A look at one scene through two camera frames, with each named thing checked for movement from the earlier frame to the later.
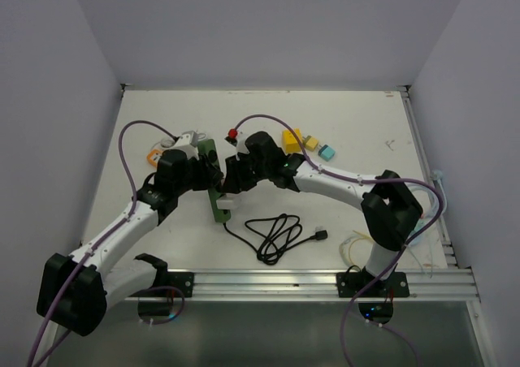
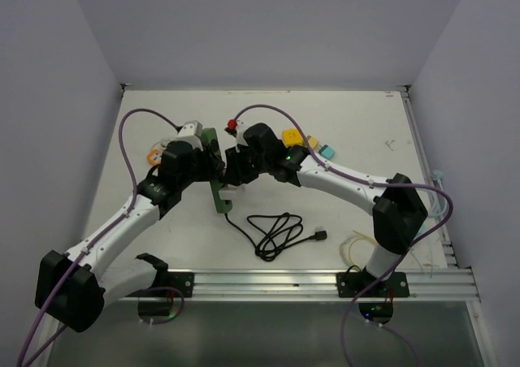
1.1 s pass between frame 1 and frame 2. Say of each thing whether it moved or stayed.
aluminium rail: stayed
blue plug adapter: stayed
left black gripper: moved
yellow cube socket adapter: stayed
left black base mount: stayed
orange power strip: stayed
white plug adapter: moved
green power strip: moved
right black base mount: stayed
